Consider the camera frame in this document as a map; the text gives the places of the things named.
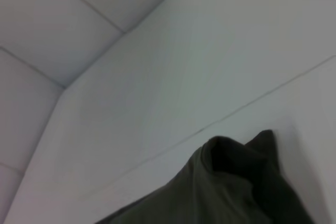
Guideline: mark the dark green FREE t-shirt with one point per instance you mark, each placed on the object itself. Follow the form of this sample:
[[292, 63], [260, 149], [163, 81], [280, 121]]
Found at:
[[223, 187]]

